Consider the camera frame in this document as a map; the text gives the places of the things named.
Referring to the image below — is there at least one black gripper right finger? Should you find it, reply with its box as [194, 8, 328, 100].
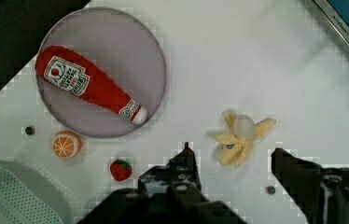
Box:
[271, 147, 349, 224]

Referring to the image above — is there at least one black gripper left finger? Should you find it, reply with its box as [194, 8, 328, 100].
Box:
[137, 141, 202, 200]

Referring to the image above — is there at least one plush red strawberry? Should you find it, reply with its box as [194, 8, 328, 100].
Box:
[109, 159, 133, 181]

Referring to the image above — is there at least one plush orange slice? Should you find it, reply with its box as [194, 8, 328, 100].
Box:
[51, 131, 82, 158]

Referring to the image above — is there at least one grey round plate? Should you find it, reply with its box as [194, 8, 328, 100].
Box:
[36, 7, 167, 138]

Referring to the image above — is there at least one plush red ketchup bottle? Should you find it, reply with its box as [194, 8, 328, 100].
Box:
[35, 46, 147, 125]

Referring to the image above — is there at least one green perforated colander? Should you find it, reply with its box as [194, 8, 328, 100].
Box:
[0, 161, 71, 224]

